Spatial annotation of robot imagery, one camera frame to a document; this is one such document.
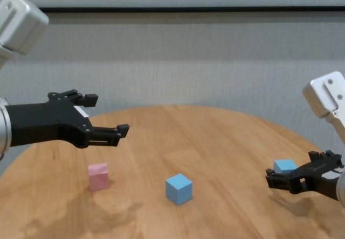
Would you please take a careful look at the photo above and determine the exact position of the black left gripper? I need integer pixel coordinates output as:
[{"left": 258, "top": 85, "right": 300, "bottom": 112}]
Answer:
[{"left": 5, "top": 89, "right": 130, "bottom": 150}]

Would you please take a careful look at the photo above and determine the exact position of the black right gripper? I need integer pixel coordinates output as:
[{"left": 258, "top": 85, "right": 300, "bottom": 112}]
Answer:
[{"left": 265, "top": 150, "right": 345, "bottom": 201}]

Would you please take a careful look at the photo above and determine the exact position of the blue building block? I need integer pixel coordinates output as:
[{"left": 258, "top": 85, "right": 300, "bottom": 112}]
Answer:
[
  {"left": 165, "top": 173, "right": 194, "bottom": 206},
  {"left": 273, "top": 159, "right": 299, "bottom": 174}
]

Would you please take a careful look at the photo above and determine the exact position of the pink building block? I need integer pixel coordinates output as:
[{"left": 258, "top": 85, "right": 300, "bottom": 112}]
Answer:
[{"left": 88, "top": 163, "right": 110, "bottom": 191}]

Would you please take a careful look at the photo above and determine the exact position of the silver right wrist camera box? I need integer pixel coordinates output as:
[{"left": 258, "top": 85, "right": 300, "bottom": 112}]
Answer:
[{"left": 302, "top": 71, "right": 345, "bottom": 148}]

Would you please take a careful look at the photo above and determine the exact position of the black horizontal wall rail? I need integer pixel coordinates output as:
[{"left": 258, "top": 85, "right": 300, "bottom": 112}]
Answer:
[{"left": 40, "top": 6, "right": 345, "bottom": 14}]

